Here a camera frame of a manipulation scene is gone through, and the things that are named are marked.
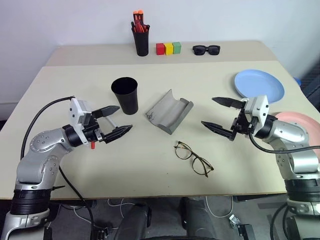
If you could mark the empty black cup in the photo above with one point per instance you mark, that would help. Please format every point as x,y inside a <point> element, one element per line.
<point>127,102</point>

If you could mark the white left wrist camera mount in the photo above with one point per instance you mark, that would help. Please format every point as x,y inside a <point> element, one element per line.
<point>76,110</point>

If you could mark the blue round object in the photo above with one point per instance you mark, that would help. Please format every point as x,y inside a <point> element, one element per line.
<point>297,81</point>

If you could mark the dark rounded shape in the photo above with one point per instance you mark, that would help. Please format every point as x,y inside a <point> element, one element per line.
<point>132,222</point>
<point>197,217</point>

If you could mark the blue plate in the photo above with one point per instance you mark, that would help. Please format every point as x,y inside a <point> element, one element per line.
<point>257,82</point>

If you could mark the red pen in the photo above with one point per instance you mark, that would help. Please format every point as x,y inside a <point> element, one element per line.
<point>93,145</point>
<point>139,27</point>

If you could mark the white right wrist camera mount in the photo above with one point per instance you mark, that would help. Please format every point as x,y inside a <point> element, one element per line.
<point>260,107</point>

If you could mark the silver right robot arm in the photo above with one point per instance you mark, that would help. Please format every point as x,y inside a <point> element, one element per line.
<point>297,160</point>

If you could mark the orange capped black pen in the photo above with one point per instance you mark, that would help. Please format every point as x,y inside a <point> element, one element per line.
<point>135,16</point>
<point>140,15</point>

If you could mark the black sunglasses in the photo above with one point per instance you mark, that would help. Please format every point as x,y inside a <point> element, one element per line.
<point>198,50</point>

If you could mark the green block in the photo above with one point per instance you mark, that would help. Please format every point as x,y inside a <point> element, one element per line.
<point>176,48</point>

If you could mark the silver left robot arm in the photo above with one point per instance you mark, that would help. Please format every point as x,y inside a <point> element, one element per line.
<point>42,147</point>

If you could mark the black pen holder cup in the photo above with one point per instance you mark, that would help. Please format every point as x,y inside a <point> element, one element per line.
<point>142,43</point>

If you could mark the tortoiseshell round eyeglasses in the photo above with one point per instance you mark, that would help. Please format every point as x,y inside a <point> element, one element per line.
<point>183,151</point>

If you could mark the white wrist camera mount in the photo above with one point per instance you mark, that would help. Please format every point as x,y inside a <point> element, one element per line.
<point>260,107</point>
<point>76,110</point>

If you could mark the red pen in holder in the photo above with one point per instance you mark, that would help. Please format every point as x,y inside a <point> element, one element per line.
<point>139,27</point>

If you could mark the red block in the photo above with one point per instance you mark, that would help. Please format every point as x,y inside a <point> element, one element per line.
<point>160,49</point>

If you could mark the metal caster wheel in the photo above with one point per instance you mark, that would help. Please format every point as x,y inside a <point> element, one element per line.
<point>234,221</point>

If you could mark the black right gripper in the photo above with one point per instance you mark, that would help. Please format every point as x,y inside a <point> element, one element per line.
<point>241,125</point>

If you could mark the grey glasses case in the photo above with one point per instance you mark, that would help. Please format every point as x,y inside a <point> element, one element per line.
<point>170,112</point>

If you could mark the dark slatted object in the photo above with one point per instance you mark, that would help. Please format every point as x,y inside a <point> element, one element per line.
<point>311,85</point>

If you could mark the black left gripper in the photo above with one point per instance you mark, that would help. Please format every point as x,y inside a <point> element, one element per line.
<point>91,130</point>

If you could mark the yellow block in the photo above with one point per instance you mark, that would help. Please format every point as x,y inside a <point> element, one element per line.
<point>168,49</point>

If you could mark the pink plate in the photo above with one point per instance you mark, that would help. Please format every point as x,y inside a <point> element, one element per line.
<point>300,118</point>

